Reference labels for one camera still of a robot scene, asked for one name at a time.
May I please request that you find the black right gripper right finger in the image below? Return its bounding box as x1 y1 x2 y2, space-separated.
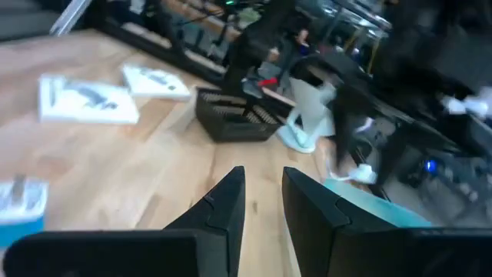
282 166 492 277

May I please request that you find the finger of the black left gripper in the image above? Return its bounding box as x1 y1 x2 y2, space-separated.
378 128 404 185
333 115 354 175

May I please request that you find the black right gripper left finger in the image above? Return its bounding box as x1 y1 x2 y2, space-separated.
2 165 246 277

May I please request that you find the white cable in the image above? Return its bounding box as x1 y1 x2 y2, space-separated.
326 163 378 184

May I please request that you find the large white box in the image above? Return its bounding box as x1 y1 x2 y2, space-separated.
38 75 140 125

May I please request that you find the blue and white cylinder box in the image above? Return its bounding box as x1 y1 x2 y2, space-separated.
0 179 49 248

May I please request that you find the teal translucent plastic bin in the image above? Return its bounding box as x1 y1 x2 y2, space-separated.
322 179 434 229

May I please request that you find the black computer with blue light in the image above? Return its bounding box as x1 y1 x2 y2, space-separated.
421 157 443 176

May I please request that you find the black mesh basket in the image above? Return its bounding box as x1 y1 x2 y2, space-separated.
194 87 288 143

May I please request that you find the small white flat box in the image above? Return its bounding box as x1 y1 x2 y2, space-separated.
121 64 192 102

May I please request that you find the silver metal bar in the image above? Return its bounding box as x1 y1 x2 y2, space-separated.
49 0 93 38

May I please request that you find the black aluminium rig frame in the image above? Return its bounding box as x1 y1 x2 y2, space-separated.
86 7 231 88

